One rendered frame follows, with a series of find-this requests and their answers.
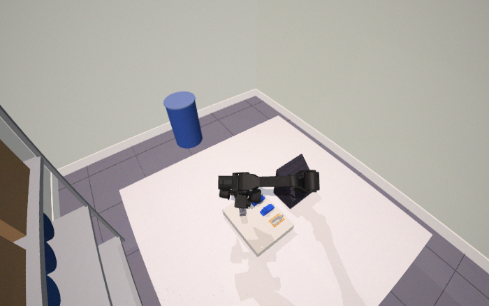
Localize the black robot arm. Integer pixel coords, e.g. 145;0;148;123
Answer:
218;170;320;209

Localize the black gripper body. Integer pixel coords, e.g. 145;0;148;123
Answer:
219;189;261;203

